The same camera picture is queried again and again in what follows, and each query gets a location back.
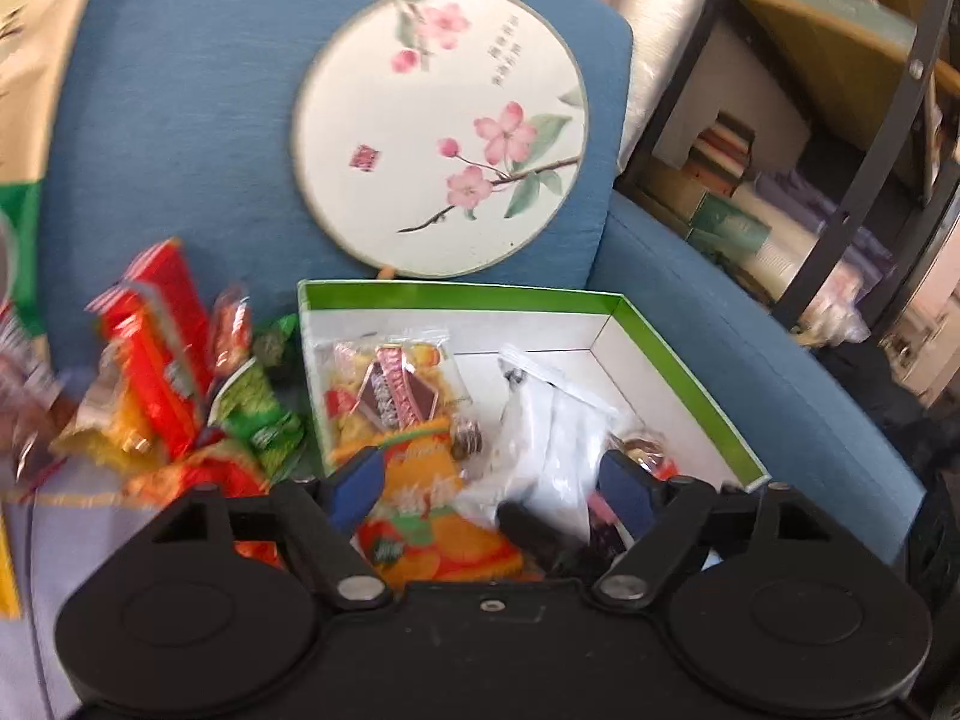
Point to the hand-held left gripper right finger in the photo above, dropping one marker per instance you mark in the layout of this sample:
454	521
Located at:
622	489

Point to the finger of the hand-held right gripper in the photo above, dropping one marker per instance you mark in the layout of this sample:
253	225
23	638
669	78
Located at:
529	529

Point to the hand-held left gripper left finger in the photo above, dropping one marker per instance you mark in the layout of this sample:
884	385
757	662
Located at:
360	481

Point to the white snack packet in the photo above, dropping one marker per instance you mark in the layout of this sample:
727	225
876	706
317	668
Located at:
559	450

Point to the clear packet brown label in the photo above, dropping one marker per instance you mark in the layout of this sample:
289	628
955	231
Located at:
375	390

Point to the orange green snack packet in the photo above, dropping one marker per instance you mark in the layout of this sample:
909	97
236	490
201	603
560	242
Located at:
435	540

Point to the green cardboard box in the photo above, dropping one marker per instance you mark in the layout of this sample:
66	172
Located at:
540	326

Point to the yellow snack bag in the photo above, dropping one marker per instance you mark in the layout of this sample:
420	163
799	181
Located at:
105	427

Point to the clear dates bag red zip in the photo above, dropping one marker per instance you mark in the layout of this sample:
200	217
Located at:
22	405

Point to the clear wrapped brown candy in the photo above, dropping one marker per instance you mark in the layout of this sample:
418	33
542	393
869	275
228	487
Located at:
469	440
643	448

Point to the orange red snack packet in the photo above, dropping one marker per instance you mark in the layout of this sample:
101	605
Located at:
217	474

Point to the dark green foil candy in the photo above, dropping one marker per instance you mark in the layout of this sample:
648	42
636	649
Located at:
277	341

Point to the small red wrapped candy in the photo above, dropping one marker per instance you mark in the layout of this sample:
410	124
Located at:
229	330

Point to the tall red snack packet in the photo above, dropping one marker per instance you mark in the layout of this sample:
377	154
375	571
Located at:
165	345

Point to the black cloth bundle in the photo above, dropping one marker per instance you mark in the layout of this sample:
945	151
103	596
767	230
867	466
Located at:
885	390

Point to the green carton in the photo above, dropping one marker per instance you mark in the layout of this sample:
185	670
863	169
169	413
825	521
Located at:
731	225

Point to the pale plastic bundle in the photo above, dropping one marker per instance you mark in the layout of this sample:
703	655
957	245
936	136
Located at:
795	240

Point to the round floral fan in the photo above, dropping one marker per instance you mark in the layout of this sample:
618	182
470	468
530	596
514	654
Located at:
420	165

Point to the stack of books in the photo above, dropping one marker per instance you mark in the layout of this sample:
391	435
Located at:
720	150

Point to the blue sofa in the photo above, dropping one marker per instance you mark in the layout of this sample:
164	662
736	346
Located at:
187	127

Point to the silver quilted cloth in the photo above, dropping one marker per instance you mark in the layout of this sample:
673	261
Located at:
660	30

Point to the beige green grain pouch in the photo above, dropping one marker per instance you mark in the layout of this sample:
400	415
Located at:
37	90

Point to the black metal rack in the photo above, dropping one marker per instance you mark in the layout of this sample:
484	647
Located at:
911	67

